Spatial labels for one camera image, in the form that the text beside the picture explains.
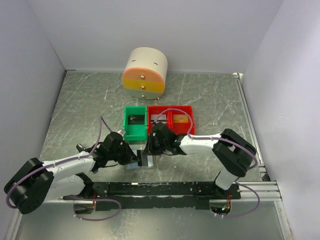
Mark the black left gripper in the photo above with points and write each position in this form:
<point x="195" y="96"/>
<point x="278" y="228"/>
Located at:
<point x="130" y="156"/>

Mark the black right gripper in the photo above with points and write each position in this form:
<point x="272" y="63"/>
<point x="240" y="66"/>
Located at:
<point x="149" y="149"/>

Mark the grey card holder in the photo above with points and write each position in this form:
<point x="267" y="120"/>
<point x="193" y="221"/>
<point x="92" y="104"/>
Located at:
<point x="134" y="165"/>

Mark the card with dark stripe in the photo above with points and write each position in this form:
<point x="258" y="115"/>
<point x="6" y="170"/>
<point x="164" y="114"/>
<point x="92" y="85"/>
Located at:
<point x="143" y="159"/>

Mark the green plastic bin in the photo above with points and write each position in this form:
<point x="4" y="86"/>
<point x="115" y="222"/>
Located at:
<point x="134" y="133"/>

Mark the red double plastic bin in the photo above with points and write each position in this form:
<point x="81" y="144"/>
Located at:
<point x="173" y="109"/>

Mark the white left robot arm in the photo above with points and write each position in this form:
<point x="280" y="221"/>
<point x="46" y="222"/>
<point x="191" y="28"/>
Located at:
<point x="39" y="181"/>

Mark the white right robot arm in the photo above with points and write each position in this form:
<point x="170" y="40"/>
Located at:
<point x="235" y="153"/>

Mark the white card with black stripe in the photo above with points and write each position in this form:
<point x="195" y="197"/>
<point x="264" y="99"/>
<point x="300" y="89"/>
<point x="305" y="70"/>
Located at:
<point x="155" y="118"/>

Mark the black card in green bin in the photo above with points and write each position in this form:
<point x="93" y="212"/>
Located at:
<point x="136" y="119"/>

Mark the orange gold card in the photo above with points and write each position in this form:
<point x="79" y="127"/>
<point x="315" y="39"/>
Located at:
<point x="180" y="119"/>

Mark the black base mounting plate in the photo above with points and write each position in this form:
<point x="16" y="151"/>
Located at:
<point x="161" y="195"/>

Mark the round three-drawer cabinet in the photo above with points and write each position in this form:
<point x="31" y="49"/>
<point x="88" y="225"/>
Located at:
<point x="144" y="76"/>

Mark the aluminium rail frame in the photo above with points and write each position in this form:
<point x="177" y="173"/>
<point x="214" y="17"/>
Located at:
<point x="91" y="108"/>

